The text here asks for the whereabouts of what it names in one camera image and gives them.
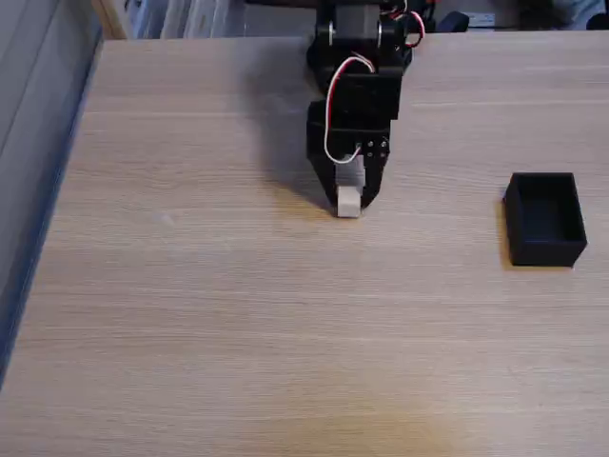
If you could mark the white cube block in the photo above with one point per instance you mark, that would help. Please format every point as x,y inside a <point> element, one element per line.
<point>348,204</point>

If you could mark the black open box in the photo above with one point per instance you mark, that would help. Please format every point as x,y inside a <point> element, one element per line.
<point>547,228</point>

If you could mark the dark blue rounded object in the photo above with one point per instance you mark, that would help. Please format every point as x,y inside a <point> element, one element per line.
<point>453,21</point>

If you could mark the light wooden frame post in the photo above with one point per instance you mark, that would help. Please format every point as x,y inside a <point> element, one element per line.
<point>110,18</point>

